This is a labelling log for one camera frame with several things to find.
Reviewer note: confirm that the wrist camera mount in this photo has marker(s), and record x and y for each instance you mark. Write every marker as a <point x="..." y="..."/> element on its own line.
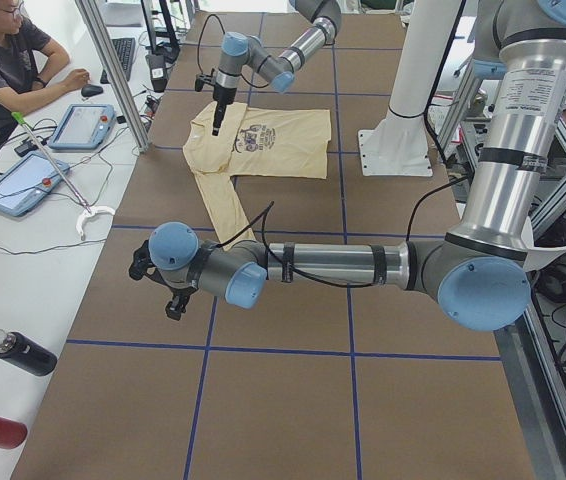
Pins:
<point x="202" y="80"/>
<point x="142" y="266"/>

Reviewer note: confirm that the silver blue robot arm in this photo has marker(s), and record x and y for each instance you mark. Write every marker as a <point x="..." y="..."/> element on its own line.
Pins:
<point x="278" y="70"/>
<point x="476" y="267"/>

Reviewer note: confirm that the black water bottle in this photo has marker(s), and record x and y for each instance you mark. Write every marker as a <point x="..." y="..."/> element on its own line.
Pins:
<point x="22" y="352"/>

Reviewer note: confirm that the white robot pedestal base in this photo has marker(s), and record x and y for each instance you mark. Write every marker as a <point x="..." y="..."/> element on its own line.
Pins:
<point x="398" y="146"/>

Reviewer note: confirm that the near blue teach pendant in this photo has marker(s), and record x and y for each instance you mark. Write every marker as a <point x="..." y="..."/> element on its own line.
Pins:
<point x="27" y="183"/>

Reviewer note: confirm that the black computer mouse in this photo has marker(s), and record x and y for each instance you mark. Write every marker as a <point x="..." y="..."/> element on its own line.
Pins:
<point x="90" y="90"/>

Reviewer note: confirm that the seated person in grey shirt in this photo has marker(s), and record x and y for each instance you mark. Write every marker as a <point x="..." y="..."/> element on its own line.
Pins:
<point x="29" y="59"/>

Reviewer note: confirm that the cream long-sleeve printed shirt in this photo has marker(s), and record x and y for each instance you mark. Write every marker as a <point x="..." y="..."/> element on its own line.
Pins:
<point x="252" y="142"/>

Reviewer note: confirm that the blue teach pendant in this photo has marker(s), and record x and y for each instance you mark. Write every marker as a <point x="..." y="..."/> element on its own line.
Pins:
<point x="27" y="183"/>
<point x="83" y="127"/>

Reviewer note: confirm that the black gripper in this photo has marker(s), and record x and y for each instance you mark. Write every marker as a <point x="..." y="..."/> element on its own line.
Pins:
<point x="222" y="96"/>
<point x="176" y="302"/>

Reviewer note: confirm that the metal rod with green tip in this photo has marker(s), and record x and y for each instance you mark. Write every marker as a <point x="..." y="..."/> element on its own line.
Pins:
<point x="19" y="118"/>

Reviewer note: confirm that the black keyboard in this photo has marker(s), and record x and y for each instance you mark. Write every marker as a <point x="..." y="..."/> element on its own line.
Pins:
<point x="125" y="51"/>

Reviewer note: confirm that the far blue teach pendant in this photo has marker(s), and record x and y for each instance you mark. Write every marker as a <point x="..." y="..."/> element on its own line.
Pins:
<point x="83" y="127"/>

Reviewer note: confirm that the white curved hook tool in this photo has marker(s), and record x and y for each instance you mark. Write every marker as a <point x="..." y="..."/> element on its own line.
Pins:
<point x="88" y="214"/>

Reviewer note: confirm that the aluminium frame post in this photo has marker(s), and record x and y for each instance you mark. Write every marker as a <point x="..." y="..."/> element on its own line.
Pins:
<point x="99" y="34"/>

